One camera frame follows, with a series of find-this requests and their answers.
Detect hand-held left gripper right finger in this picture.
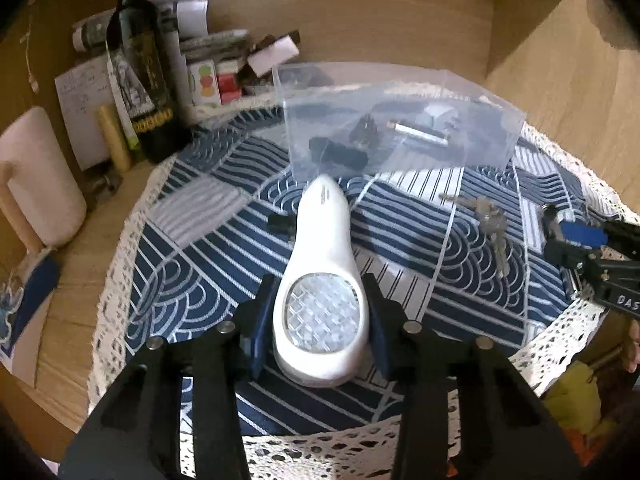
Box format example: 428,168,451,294
361,273,583,480

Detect rolled newspaper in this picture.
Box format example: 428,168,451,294
179,29,251,55

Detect blue patterned lace-edged mat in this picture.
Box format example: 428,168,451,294
86,96,640,480

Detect white paper sheets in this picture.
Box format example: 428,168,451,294
154,0,209,42

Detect white and black box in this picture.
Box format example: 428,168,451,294
247,34,301,77

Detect small black clip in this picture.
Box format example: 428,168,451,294
352,114,381,147

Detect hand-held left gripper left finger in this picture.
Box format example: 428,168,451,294
60,274,282,480

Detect small red box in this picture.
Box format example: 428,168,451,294
217,60,244,104

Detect white handheld lint shaver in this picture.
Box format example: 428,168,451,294
272,174,371,390

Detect dark wine bottle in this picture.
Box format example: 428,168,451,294
105,0,189,164

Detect black key fob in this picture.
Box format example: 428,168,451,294
540,204,564,242

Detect bunch of silver keys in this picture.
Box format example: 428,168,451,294
439,192,512,279

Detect blue printed card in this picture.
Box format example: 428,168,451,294
0,255,62,357

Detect small white grey block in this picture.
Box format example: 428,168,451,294
424,104,459,129

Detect small metal fitting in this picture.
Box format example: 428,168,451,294
82,170,124,209

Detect silver metal cylinder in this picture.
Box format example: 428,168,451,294
394,120,451,147

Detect clear plastic zip bag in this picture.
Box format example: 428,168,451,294
271,62,527,181

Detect white box with coloured dots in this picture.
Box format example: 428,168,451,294
187,57,221,109

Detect beige wooden cylinder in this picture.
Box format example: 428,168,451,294
96,104,132,171

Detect white handwritten note paper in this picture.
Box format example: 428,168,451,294
53,57,132,171

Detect rolled printed paper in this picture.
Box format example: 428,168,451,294
72,12,114,52

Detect person's right hand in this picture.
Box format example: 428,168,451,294
623,321,640,375

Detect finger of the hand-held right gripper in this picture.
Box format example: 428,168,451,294
545,239,609,302
560,220,640,256

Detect black cylinder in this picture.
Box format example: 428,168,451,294
308,136,369,169

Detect yellow green cloth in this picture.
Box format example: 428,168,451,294
542,360,622,442

